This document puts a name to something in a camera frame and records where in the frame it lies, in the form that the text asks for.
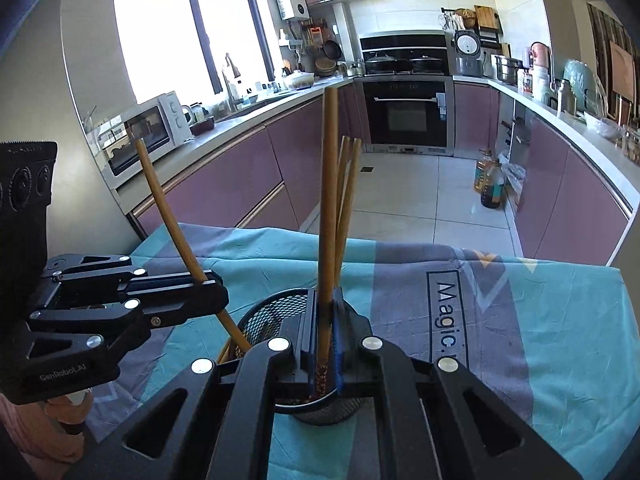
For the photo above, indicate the teal plastic bag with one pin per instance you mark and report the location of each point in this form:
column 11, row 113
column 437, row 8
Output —
column 582, row 82

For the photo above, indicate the white serving dish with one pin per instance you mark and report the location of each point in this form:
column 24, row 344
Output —
column 298, row 81

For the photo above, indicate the pink kettle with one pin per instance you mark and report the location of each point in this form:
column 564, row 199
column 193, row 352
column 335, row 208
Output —
column 539, row 55

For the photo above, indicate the purple base cabinets with sink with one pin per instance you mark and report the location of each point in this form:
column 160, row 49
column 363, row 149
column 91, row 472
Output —
column 240, row 170

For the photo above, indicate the wooden cutting board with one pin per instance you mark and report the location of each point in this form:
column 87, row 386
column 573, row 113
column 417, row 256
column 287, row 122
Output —
column 484, row 16

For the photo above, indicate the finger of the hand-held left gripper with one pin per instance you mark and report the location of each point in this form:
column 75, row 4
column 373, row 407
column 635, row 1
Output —
column 190, row 305
column 170, row 280

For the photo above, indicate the black cooking pot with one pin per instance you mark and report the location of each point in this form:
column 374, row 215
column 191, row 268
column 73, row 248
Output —
column 382, row 64
column 426, row 64

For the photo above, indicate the black built-in oven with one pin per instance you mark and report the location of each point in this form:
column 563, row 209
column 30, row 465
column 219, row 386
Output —
column 405, row 115

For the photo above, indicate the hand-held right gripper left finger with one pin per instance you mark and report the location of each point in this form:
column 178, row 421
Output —
column 313, row 355

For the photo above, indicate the teal grey printed cloth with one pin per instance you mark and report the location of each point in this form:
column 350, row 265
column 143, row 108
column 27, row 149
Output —
column 500, row 360

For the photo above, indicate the hanging black frying pan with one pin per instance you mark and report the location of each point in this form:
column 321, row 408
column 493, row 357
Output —
column 331, row 50

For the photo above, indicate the white microwave oven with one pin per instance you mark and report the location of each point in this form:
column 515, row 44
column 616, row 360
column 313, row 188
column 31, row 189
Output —
column 150, row 135

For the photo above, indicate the black integrated stove hood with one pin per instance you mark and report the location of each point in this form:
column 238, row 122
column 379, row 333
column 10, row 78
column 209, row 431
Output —
column 400, row 42

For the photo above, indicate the black mesh utensil holder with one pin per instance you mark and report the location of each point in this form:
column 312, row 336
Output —
column 265, row 315

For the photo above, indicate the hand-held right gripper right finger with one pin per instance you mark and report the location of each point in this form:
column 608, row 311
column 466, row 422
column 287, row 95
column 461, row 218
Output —
column 336, row 355

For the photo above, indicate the red-patterned wooden chopstick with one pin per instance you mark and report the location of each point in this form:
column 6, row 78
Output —
column 352, row 185
column 327, row 185
column 165, row 205

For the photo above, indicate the kitchen window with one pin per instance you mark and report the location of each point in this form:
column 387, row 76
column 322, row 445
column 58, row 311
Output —
column 160, row 35

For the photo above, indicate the person's left hand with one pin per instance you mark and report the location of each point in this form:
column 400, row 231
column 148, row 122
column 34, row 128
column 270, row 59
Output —
column 67, row 410

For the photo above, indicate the dark bowl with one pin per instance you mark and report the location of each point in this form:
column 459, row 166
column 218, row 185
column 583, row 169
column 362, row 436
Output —
column 202, row 126

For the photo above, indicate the silver rice cooker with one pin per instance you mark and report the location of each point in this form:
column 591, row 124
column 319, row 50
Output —
column 468, row 55

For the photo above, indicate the person's left forearm pink sleeve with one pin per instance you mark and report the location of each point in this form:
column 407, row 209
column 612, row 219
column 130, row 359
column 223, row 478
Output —
column 25, row 430

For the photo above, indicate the stainless steel stock pot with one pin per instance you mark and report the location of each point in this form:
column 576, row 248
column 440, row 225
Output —
column 507, row 70

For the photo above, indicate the chrome kitchen faucet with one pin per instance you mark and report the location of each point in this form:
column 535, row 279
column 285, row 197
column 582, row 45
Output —
column 229, row 80

